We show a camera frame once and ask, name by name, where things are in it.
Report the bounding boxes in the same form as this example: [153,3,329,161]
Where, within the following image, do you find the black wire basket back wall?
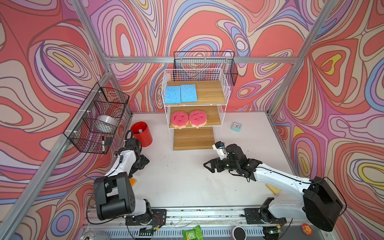
[174,50,238,87]

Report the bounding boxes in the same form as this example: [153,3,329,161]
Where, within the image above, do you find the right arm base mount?
[241,198,287,237]

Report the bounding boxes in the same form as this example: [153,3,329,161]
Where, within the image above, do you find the orange yellow rectangular sponge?
[129,178,137,187]

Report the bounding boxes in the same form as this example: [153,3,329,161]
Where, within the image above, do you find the black wire basket wall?
[64,83,130,154]
[174,50,238,87]

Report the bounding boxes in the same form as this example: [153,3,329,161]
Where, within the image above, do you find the black marker pen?
[102,136,106,154]

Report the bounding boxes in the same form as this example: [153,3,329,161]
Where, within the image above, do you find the red cylindrical cup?
[130,122,153,148]

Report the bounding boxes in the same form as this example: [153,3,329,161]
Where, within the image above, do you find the yellow sponge near right edge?
[266,184,282,196]

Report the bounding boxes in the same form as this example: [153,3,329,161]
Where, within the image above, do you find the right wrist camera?
[213,141,227,160]

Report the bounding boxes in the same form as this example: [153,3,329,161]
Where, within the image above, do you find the pink smiley scrub sponge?
[171,111,189,129]

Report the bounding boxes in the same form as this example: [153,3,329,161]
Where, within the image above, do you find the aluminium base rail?
[78,205,334,240]

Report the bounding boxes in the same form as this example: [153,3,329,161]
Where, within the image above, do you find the black white round speaker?
[230,227,247,240]

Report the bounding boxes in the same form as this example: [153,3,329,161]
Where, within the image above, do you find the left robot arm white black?
[93,138,153,225]

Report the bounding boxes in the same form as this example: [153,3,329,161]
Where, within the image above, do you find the green snack packet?
[182,225,204,240]

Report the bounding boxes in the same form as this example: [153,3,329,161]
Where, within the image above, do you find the yellow pink smiley sponge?
[189,110,208,129]

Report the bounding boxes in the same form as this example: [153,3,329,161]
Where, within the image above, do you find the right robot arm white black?
[204,142,347,232]

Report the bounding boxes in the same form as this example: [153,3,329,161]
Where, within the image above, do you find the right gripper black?
[202,156,239,174]

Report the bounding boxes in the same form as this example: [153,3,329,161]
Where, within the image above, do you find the red round sticker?
[302,224,314,236]

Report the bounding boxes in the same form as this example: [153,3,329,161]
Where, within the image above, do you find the white wire wooden shelf rack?
[161,68,231,151]

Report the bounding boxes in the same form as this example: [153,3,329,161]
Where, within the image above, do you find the blue rectangular sponge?
[181,85,198,103]
[165,86,181,105]

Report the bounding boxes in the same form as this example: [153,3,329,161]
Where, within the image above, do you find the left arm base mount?
[125,209,167,240]

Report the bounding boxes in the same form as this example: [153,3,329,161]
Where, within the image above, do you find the mint square alarm clock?
[231,122,242,132]

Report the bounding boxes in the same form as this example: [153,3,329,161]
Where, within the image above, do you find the black wire basket left wall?
[64,83,130,154]

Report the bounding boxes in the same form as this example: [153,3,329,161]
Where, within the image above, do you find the silver metal can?
[80,231,111,240]

